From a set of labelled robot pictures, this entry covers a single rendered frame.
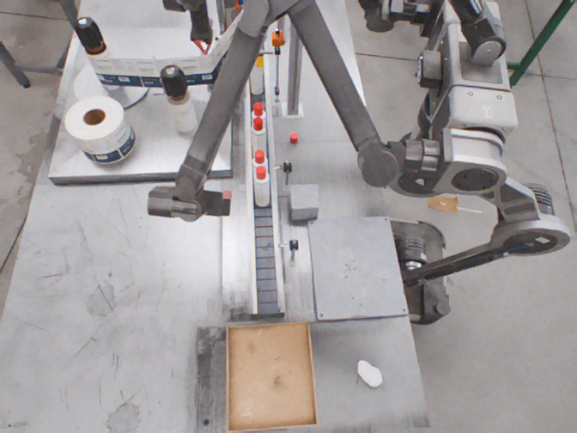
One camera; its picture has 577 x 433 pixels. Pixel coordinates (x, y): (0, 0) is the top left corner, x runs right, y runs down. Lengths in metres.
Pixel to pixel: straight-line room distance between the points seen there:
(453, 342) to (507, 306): 0.39
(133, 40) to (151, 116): 0.46
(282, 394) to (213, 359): 0.24
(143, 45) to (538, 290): 2.41
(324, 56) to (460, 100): 0.30
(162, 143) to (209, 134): 0.78
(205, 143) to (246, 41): 0.22
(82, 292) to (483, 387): 1.90
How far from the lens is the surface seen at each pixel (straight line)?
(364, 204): 1.54
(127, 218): 1.56
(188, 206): 0.94
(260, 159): 1.31
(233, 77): 0.85
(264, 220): 1.41
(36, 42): 3.79
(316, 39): 0.83
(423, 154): 0.87
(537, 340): 2.58
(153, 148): 1.64
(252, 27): 0.81
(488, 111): 0.94
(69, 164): 1.71
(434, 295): 2.08
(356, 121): 0.84
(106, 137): 1.54
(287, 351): 1.32
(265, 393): 1.31
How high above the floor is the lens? 2.14
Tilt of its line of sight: 63 degrees down
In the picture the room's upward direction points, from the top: 4 degrees clockwise
